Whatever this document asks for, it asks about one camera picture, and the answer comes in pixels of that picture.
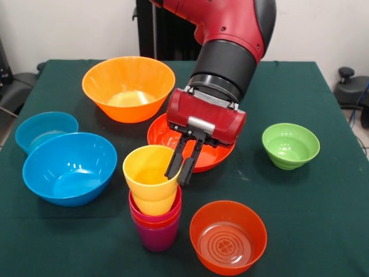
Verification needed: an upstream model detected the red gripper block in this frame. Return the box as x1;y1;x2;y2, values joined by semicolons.
164;88;247;186

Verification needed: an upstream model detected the yellow plastic cup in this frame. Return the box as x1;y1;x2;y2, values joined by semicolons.
122;145;183;216

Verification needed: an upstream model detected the magenta-red plastic cup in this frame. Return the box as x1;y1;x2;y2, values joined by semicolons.
129;186;183;223

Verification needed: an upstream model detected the orange-red plastic cup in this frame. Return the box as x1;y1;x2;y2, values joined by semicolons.
130;209;182;229

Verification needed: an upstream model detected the large orange plastic bowl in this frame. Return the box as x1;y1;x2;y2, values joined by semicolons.
81;56;176;124

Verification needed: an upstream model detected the green plastic bowl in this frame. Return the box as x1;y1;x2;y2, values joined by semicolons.
261;122;321;171

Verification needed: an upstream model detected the wide orange-red shallow bowl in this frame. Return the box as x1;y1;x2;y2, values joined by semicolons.
146;112;237;174

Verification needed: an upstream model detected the small orange-red ringed bowl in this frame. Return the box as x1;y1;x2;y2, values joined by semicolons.
189;200;268;276

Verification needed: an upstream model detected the purple plastic cup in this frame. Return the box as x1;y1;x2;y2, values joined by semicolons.
131;216;182;253

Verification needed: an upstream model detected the large blue plastic bowl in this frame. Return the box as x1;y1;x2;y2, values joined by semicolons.
22;132;118;207

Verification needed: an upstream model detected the dark green table cloth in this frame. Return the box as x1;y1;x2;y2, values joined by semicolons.
0;59;369;277

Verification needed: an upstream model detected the small blue plastic bowl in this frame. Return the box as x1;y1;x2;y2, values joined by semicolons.
14;111;80;156

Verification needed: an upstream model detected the black rounded floor base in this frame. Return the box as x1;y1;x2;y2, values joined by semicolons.
333;67;369;129
0;72;38;115

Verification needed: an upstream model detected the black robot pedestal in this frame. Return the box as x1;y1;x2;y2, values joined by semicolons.
132;0;202;62

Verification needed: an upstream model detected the blue cable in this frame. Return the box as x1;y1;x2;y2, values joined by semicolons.
348;83;369;128

